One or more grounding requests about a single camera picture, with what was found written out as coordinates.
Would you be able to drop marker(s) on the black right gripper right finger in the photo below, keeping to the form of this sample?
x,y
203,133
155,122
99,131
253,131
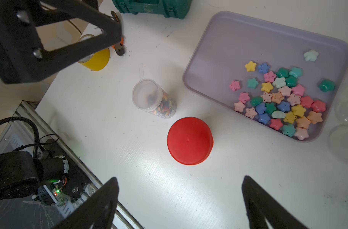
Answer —
x,y
263,210

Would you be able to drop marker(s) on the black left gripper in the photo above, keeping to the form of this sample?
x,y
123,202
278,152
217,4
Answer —
x,y
16,27

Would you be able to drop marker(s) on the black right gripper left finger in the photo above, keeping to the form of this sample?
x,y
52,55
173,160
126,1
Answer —
x,y
97,212

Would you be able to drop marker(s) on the red lid candy jar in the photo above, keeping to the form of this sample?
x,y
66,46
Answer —
x,y
190,141

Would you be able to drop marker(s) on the clear plastic jar lid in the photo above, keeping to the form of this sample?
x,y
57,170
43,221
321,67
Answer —
x,y
338,143

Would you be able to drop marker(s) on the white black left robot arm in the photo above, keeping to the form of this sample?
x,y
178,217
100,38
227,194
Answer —
x,y
21,172

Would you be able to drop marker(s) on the pile of star candies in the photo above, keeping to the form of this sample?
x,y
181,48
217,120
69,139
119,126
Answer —
x,y
289,94

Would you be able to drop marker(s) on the small clear sprinkles jar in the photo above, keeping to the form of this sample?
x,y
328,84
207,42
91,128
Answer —
x,y
149,97

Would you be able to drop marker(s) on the yellow tape roll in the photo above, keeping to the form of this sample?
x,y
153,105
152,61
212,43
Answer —
x,y
96,61

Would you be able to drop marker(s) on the lilac plastic tray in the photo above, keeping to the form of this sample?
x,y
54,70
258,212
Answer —
x,y
217,69

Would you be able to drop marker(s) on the green plastic tool case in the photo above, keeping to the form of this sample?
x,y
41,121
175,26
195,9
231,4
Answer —
x,y
167,8

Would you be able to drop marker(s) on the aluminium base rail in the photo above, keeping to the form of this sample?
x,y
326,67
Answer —
x,y
82,182

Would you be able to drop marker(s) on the orange handled pliers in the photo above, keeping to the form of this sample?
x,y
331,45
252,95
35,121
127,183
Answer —
x,y
119,47

